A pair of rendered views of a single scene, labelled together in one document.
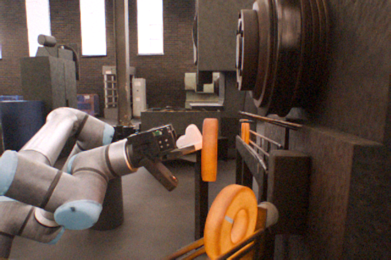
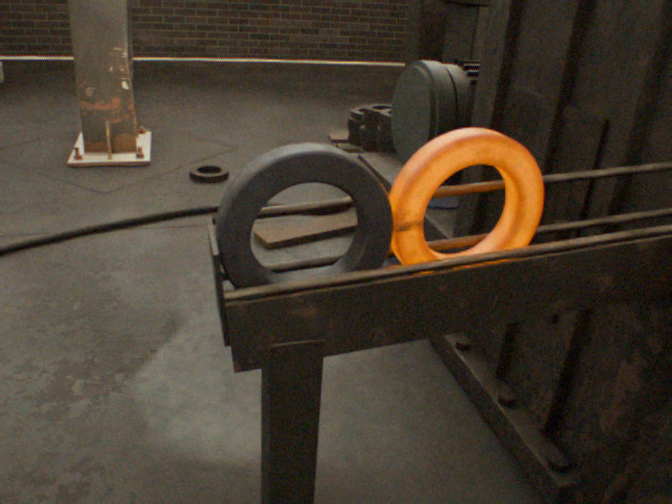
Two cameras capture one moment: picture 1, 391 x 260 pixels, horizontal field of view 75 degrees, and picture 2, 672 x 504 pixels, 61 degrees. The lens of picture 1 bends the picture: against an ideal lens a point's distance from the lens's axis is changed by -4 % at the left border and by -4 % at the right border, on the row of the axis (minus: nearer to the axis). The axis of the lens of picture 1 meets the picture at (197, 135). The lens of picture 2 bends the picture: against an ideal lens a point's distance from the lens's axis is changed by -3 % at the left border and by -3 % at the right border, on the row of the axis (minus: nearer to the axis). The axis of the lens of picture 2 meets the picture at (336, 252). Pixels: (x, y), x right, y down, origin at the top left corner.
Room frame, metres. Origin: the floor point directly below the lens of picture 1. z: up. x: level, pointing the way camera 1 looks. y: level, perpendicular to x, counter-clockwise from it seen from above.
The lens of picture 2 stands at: (2.23, 0.18, 0.92)
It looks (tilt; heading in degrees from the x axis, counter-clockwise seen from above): 26 degrees down; 248
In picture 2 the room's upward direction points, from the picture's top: 4 degrees clockwise
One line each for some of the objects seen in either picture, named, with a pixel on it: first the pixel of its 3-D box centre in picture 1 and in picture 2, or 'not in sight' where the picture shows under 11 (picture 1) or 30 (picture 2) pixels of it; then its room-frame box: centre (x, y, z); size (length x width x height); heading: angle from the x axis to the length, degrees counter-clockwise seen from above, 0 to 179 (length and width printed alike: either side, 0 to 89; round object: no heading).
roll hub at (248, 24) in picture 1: (245, 51); not in sight; (0.98, -0.17, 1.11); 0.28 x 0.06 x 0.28; 176
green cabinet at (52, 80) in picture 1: (53, 108); not in sight; (4.06, 2.24, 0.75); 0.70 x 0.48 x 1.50; 176
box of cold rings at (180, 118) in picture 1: (182, 133); not in sight; (3.76, 0.21, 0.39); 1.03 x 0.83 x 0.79; 90
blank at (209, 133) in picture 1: (210, 149); not in sight; (0.65, -0.03, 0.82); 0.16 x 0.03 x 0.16; 175
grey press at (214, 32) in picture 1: (214, 76); not in sight; (4.08, -0.26, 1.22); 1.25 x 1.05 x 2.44; 94
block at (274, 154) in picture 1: (287, 191); not in sight; (0.73, -0.27, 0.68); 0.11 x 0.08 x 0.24; 86
